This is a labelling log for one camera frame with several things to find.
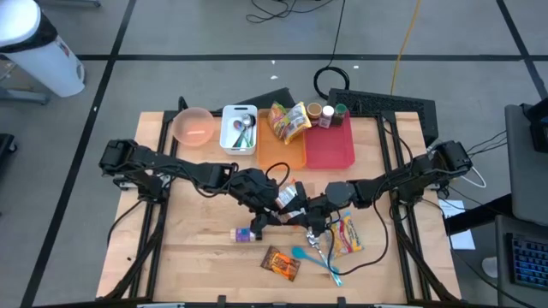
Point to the brown orange snack bag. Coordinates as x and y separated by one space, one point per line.
280 263

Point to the silver arm base bracket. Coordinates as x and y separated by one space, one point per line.
124 185

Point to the black aluminium table frame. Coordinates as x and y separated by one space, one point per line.
156 256

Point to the orange plastic bin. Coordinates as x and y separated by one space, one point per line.
278 156

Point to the white trash bin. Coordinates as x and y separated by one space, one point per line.
43 64

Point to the black desk leg bar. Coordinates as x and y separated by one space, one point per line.
475 216

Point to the white paper sheet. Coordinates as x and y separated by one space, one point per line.
464 241

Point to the pink plastic bin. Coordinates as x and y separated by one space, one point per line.
329 149

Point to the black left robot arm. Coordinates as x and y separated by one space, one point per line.
171 164

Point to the green pink ramen pack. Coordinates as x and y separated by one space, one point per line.
276 115

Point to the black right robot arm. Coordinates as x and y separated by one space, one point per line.
406 175

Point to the pink translucent bowl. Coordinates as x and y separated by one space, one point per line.
193 127

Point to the yellow Maruchan ramen pack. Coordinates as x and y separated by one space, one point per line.
297 122

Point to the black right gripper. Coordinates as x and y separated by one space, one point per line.
321 214

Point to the black perforated panel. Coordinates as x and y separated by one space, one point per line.
385 104

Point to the purple iridescent spoon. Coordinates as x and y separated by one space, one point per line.
236 125

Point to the black table edge clamp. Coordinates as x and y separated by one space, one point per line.
221 301
341 302

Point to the purple label spice jar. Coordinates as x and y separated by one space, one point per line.
242 235

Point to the backlit keyboard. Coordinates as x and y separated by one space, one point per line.
531 261

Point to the black floor object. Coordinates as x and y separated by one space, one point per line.
6 143

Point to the brown spice jar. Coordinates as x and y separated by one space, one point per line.
314 111

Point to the dark grey desk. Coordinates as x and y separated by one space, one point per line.
503 265

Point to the teal plastic spoon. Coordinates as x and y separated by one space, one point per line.
299 253

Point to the orange Maruchan ramen pack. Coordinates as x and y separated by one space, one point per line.
287 197

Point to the yellow red snack packet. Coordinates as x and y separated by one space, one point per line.
347 239

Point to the white plastic bin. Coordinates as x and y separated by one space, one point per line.
227 137

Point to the black desk device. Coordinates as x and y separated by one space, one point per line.
540 132

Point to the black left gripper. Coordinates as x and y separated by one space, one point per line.
257 188

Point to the small clear glass bottle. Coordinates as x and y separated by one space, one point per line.
327 114

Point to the green lid glass jar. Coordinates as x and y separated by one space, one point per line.
340 112

